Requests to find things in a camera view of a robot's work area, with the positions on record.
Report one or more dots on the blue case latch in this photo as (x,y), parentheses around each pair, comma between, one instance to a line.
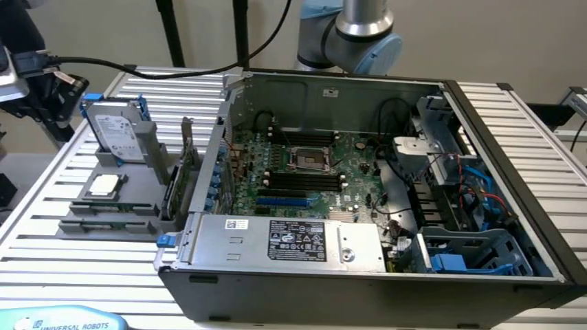
(166,240)

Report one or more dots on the blue expansion slot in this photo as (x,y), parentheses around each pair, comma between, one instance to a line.
(282,200)
(282,205)

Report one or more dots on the silver power supply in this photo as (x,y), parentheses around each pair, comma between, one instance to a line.
(215,244)

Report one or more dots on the metal drive cage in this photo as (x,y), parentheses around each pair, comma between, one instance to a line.
(441,127)

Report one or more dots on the green motherboard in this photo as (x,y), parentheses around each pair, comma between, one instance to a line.
(358,185)

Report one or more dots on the blue plastic disk bay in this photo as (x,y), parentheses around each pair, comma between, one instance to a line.
(482,240)

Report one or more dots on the silver chipset heatsink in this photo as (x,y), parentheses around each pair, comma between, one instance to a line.
(343,216)

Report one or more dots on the silver CPU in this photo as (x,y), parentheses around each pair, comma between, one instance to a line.
(106,183)

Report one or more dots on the hard disk in blue carrier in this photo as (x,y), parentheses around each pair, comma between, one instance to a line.
(115,132)

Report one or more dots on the long black expansion slot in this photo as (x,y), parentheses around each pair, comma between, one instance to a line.
(282,193)

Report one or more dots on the black stand pole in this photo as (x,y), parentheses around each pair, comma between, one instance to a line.
(241,31)
(173,31)

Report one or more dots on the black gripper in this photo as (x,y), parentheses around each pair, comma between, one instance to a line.
(55,103)

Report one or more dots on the graphics card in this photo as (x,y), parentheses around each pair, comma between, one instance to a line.
(183,178)

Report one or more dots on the black RAM slot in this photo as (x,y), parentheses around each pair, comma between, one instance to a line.
(303,133)
(305,187)
(303,137)
(305,183)
(305,174)
(305,178)

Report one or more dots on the grey parts rack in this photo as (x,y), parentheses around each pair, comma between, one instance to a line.
(138,172)

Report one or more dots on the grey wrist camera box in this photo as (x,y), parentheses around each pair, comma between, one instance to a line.
(11,82)

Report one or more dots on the black open PC case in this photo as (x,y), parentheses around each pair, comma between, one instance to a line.
(321,299)

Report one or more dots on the CPU socket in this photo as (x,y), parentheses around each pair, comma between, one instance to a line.
(310,159)

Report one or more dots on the green RAM stick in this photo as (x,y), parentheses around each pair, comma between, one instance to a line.
(110,207)
(113,225)

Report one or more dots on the metal side table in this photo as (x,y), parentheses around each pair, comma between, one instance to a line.
(575,103)

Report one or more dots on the white sticker in case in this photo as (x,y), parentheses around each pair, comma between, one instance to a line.
(330,92)

